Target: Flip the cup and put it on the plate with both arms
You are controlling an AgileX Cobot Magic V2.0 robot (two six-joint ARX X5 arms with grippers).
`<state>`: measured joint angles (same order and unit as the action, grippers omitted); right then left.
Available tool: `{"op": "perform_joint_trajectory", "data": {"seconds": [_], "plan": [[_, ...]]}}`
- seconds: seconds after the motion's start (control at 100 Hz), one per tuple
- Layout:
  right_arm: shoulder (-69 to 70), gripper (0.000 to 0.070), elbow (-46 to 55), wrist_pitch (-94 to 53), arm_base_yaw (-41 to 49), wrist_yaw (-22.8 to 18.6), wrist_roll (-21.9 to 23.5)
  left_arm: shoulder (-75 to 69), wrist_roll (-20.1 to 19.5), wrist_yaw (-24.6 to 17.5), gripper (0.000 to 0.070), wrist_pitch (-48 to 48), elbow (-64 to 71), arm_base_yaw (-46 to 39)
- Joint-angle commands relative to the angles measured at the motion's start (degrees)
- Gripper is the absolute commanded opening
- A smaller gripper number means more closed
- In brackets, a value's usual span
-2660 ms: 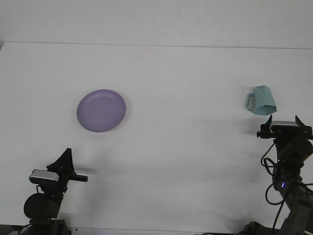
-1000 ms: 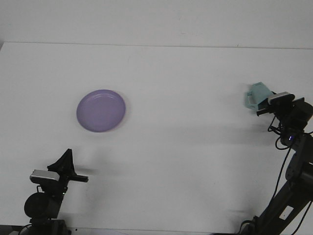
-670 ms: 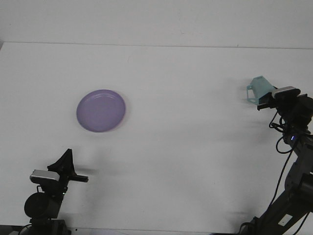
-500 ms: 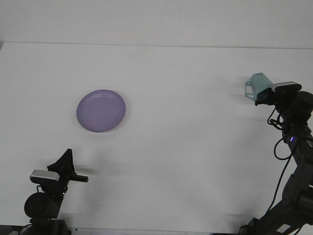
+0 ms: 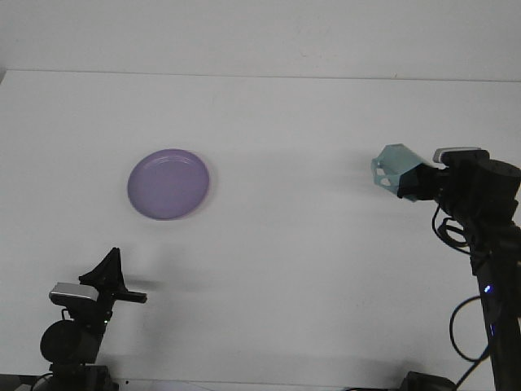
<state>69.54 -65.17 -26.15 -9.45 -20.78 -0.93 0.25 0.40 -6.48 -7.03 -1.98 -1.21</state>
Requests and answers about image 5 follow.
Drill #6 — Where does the pale blue hexagonal cup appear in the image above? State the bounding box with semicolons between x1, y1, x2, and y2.
370;143;433;203

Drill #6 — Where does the round lilac plate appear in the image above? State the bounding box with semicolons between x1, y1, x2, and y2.
127;148;212;222

